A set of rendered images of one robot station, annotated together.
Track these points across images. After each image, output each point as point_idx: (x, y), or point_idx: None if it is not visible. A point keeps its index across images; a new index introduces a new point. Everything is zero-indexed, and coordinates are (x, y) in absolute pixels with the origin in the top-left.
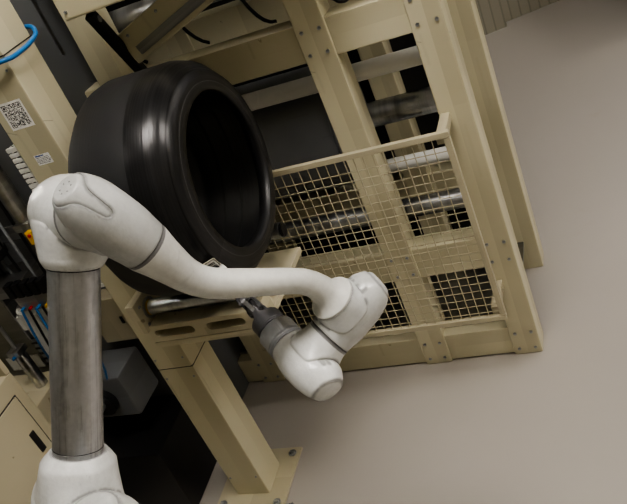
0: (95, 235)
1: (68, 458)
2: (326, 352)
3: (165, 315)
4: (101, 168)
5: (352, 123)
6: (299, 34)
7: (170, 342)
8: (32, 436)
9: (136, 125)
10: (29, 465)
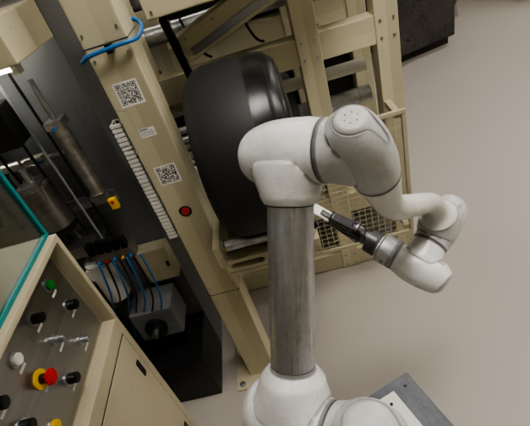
0: (376, 162)
1: (300, 377)
2: (440, 255)
3: (236, 252)
4: (232, 130)
5: (325, 109)
6: (299, 45)
7: (242, 271)
8: (138, 364)
9: (260, 93)
10: (140, 389)
